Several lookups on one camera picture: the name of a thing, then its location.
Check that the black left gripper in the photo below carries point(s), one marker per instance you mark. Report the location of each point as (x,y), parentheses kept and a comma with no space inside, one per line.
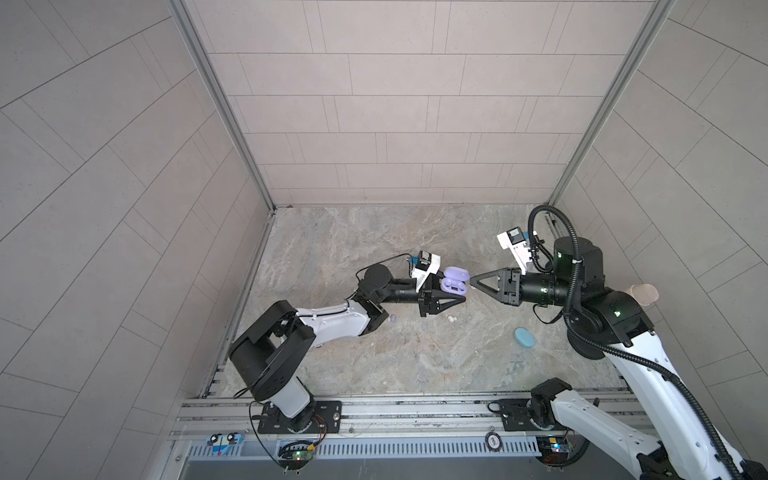
(428,291)

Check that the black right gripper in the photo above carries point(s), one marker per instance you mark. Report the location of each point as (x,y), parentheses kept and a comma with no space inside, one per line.
(504,275)

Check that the purple earbud charging case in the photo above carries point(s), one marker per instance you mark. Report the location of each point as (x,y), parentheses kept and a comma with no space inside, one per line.
(455,281)

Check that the light blue earbud charging case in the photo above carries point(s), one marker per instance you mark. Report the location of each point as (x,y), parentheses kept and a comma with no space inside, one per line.
(524,338)

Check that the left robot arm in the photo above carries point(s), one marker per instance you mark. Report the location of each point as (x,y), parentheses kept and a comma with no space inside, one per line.
(267,355)

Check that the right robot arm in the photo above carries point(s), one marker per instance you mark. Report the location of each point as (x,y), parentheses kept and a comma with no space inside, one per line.
(603,323)

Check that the black round stand base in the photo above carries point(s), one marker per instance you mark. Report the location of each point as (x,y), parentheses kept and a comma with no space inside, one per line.
(585,349)

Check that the right green circuit board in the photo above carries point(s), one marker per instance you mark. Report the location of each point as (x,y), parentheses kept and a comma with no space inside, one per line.
(553,449)

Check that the green circuit board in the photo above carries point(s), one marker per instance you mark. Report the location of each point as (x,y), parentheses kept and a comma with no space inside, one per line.
(553,449)
(295,455)

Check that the left green circuit board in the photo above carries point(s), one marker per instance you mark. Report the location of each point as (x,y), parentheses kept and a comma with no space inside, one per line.
(295,455)

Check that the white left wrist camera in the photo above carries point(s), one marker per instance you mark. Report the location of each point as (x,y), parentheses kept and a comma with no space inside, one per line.
(422,266)

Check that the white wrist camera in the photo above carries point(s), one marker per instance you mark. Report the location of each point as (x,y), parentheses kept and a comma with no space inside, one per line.
(422,266)
(516,241)

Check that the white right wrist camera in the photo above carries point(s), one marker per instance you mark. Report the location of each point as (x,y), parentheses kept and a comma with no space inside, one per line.
(516,241)

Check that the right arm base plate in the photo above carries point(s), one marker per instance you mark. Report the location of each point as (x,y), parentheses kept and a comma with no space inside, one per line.
(518,415)

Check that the beige wooden handle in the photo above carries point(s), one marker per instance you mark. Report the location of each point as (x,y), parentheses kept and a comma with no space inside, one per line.
(644,294)

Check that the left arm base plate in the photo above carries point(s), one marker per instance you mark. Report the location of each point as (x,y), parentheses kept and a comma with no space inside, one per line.
(318,417)

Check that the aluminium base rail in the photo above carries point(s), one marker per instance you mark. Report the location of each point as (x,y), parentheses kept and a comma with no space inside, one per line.
(365,416)

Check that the aluminium corner frame post right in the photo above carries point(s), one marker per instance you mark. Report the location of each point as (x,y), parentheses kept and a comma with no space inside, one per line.
(645,37)

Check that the aluminium corner frame post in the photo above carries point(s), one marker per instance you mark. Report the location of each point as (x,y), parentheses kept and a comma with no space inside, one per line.
(182,17)
(645,37)

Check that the aluminium corner frame post left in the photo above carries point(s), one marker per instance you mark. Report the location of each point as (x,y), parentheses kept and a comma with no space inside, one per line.
(182,17)

